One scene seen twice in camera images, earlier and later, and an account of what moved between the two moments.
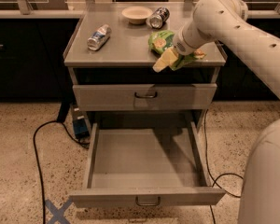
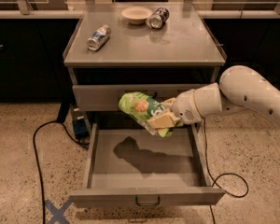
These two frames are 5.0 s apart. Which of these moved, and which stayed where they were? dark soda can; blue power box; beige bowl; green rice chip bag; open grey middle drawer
Moved: green rice chip bag
Stayed: beige bowl; blue power box; dark soda can; open grey middle drawer
